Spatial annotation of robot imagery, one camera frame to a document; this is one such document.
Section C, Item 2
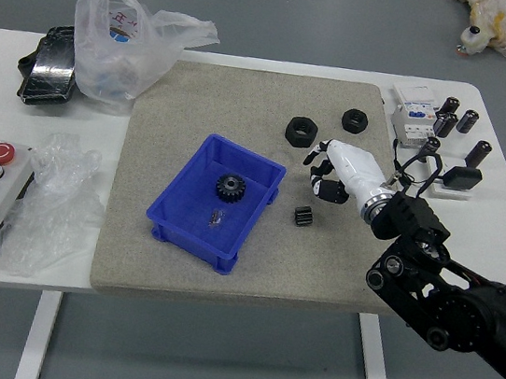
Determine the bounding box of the blue plastic box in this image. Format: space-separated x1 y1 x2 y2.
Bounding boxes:
140 125 291 282

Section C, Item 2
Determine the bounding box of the white circuit breaker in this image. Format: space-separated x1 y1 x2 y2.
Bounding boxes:
384 79 443 153

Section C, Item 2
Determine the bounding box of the white table leg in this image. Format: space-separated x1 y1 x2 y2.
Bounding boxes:
13 287 63 379
348 311 402 379

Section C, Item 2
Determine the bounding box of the large black gear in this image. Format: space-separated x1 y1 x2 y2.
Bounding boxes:
212 171 249 207

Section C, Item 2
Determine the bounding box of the large black hex nut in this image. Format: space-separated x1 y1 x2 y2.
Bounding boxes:
282 114 320 150

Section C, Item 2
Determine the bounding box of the white power socket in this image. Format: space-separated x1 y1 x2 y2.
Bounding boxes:
421 153 478 204

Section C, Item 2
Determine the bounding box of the grey-brown mat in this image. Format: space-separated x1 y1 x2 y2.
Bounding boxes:
87 48 450 337

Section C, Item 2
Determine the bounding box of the small black hex nut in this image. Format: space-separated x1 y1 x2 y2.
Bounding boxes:
339 107 372 134

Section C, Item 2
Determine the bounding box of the crumpled clear plastic wrap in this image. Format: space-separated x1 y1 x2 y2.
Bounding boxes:
0 125 116 288

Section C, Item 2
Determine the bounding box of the translucent printed plastic bag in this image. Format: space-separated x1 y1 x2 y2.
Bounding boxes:
60 0 227 129

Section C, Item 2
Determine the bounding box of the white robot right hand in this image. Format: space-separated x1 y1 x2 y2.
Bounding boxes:
297 135 399 220

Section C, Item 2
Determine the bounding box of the black cylindrical capacitor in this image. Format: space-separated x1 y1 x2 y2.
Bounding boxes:
463 137 495 171
437 95 462 119
416 134 443 165
454 107 481 136
431 109 460 141

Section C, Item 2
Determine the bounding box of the small black gear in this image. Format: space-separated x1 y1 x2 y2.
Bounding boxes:
291 203 317 231

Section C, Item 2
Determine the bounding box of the black power adapter with cord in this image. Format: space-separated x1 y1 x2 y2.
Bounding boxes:
387 138 487 200

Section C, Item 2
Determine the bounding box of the black wrapped tray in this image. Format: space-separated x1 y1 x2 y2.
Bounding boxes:
9 19 86 112

